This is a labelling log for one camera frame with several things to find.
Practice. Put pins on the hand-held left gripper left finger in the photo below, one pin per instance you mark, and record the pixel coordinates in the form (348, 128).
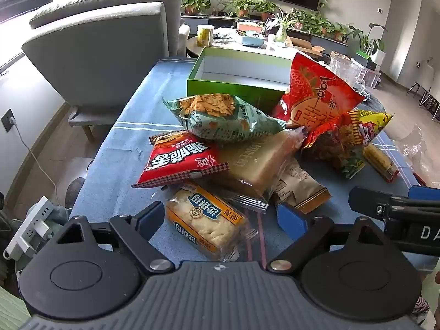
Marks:
(153, 216)

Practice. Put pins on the large leaf plant white pot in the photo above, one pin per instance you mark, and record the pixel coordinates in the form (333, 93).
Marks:
(378, 55)

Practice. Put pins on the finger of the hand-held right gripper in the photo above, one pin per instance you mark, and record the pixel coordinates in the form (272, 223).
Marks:
(424, 193)
(367, 201)

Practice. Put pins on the small green box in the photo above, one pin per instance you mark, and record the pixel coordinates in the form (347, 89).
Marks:
(362, 55)

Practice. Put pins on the open cardboard box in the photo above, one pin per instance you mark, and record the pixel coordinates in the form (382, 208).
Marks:
(302, 43)

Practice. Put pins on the glass mug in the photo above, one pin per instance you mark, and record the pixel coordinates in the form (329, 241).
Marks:
(343, 70)

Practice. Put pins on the white power strip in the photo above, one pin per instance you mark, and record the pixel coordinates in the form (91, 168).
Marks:
(27, 233)

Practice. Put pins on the blue basket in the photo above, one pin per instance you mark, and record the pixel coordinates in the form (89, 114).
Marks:
(252, 41)

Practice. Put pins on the dark television cabinet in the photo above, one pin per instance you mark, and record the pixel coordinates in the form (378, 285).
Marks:
(220, 19)

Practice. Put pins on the orange box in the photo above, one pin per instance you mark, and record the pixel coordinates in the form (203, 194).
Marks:
(251, 26)

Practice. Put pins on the red strawberry snack bag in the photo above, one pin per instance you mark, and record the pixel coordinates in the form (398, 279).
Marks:
(309, 103)

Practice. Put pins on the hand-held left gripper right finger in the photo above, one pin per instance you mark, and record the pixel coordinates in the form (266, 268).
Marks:
(292, 218)

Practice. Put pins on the teal chips bag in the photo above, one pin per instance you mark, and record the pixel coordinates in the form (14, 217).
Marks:
(223, 123)

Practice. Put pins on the yellow can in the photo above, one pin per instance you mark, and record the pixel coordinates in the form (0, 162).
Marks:
(205, 36)

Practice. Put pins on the potted green plant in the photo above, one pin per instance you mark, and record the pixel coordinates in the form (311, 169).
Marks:
(266, 8)
(242, 7)
(340, 32)
(302, 19)
(323, 27)

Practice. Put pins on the crumpled clear wrappers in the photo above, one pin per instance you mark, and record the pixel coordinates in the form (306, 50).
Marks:
(225, 36)

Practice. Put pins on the clear toast bread packet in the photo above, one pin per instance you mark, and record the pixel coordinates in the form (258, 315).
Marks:
(251, 165)

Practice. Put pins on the yellow red snack bag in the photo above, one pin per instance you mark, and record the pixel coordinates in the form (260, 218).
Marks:
(343, 144)

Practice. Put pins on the green cardboard box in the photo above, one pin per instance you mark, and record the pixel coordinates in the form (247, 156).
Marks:
(220, 91)

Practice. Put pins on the small yellow snack packet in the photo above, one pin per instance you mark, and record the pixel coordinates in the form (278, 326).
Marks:
(380, 163)

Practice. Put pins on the small white bottle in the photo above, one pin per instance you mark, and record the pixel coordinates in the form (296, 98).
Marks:
(271, 38)

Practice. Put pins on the white round table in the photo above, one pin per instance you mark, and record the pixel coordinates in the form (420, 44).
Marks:
(227, 45)

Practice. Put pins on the wall socket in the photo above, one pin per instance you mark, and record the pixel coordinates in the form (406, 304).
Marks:
(7, 122)

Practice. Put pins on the red checkered snack bag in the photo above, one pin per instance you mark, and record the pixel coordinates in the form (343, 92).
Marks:
(178, 160)

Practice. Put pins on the potted pothos plant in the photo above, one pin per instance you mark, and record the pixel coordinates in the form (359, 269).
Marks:
(194, 3)

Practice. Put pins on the spider plant in glass vase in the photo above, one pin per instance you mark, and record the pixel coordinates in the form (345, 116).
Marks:
(281, 34)

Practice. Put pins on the orange label cake packet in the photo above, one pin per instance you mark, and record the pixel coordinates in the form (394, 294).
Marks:
(206, 220)

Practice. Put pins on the beige snack packet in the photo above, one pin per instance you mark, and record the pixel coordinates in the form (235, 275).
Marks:
(299, 185)

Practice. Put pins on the grey sofa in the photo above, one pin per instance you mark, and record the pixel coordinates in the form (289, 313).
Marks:
(103, 58)

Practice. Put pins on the black metal stand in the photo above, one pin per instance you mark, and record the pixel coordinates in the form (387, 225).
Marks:
(428, 99)

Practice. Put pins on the black white striped cloth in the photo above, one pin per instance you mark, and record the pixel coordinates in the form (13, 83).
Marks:
(421, 311)

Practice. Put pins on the clear plastic bag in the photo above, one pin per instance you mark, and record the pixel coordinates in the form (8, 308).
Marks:
(417, 151)

